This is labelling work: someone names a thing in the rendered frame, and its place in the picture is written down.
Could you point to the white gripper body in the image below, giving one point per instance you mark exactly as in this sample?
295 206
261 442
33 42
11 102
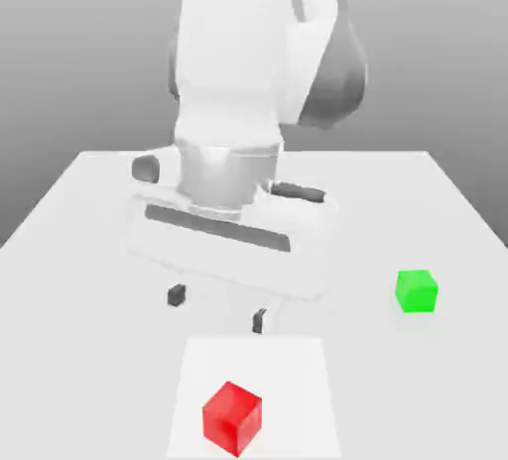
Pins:
222 259

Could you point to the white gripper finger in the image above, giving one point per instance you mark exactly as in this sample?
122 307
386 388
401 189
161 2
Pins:
258 321
176 296

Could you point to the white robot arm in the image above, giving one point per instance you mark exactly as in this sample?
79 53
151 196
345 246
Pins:
230 71

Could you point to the small red cube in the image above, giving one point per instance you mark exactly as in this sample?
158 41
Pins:
231 420

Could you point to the small green cube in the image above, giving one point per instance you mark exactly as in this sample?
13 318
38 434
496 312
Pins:
416 292

